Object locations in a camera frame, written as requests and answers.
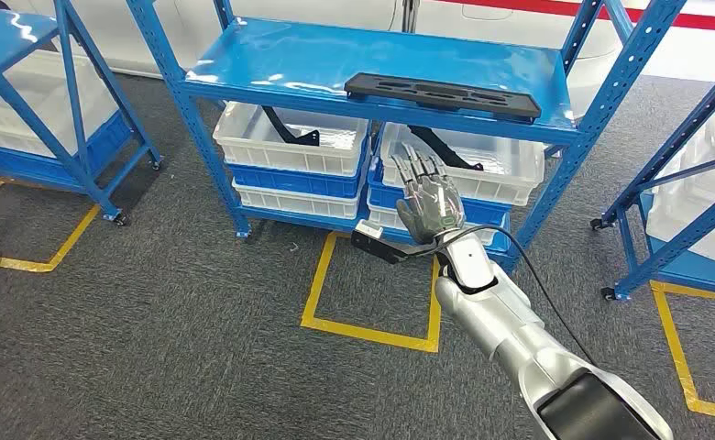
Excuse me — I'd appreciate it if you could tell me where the black plastic frame part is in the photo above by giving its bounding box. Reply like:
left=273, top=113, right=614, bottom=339
left=344, top=72, right=543, bottom=125

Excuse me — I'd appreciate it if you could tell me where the black curved trim part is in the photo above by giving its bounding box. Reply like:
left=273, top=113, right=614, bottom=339
left=407, top=124, right=485, bottom=172
left=261, top=105, right=321, bottom=148

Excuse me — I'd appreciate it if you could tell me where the blue metal shelf rack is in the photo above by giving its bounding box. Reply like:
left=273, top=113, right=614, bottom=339
left=0, top=0, right=164, bottom=227
left=125, top=0, right=689, bottom=274
left=590, top=51, right=715, bottom=303

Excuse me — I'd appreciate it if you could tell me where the white plastic crate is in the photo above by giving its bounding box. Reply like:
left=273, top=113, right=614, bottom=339
left=213, top=102, right=371, bottom=179
left=379, top=123, right=545, bottom=208
left=645, top=100, right=715, bottom=274
left=233, top=179, right=365, bottom=221
left=368, top=203, right=504, bottom=248
left=0, top=48, right=122, bottom=160

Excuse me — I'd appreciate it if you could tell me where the blue plastic crate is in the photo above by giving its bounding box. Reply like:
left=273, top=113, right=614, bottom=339
left=366, top=158, right=512, bottom=229
left=0, top=109, right=135, bottom=183
left=226, top=136, right=371, bottom=200

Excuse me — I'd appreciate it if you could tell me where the yellow floor tape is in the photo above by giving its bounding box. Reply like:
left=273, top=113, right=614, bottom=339
left=0, top=177, right=101, bottom=274
left=650, top=280, right=715, bottom=424
left=300, top=230, right=443, bottom=355

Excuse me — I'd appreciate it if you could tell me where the white car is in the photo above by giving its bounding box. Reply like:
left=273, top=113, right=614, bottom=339
left=5, top=0, right=715, bottom=116

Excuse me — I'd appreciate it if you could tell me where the red barrier belt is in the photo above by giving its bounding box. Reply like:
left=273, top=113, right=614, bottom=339
left=436, top=0, right=715, bottom=35

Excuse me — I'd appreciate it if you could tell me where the black camera bracket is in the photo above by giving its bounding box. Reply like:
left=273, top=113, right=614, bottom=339
left=351, top=230, right=451, bottom=266

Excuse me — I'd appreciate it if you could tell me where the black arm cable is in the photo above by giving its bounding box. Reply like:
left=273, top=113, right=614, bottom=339
left=436, top=225, right=597, bottom=367

